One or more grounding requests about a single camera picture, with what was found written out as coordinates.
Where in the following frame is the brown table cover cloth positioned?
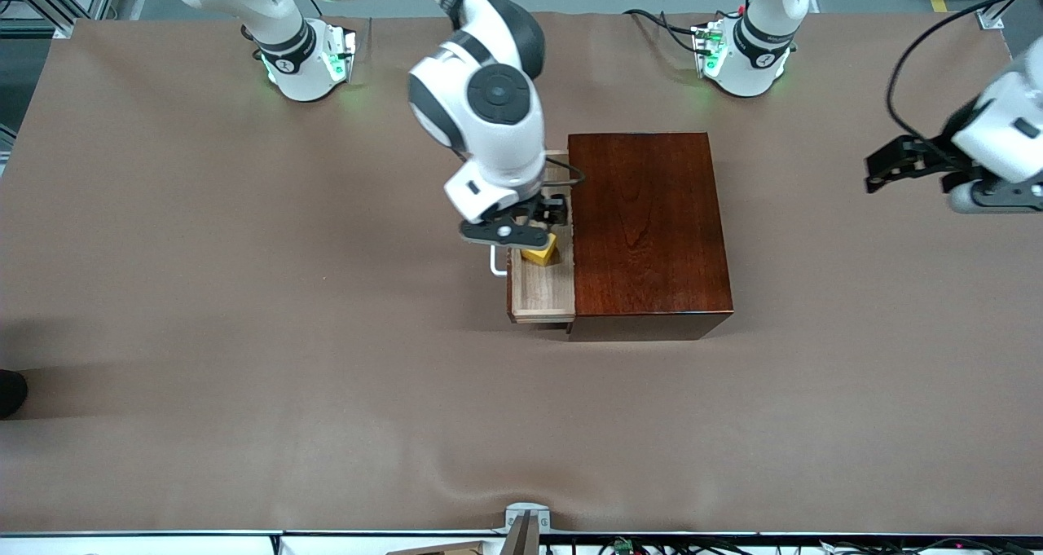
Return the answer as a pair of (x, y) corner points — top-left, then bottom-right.
(0, 11), (1043, 535)

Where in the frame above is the dark brown wooden cabinet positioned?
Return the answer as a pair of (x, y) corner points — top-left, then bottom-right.
(566, 132), (734, 342)

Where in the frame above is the brown cardboard piece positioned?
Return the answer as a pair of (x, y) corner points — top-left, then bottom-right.
(387, 541), (490, 555)

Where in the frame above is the black base cable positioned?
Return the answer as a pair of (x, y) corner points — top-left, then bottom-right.
(623, 9), (698, 36)
(656, 15), (703, 54)

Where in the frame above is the grey metal camera bracket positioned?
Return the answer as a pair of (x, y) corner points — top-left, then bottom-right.
(493, 502), (551, 555)

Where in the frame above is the yellow wooden block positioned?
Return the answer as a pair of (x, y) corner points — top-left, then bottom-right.
(520, 232), (560, 267)

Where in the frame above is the black round object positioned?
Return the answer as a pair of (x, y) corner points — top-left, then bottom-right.
(0, 370), (29, 420)

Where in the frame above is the wooden drawer with white handle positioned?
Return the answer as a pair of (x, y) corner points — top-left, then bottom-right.
(490, 149), (577, 324)

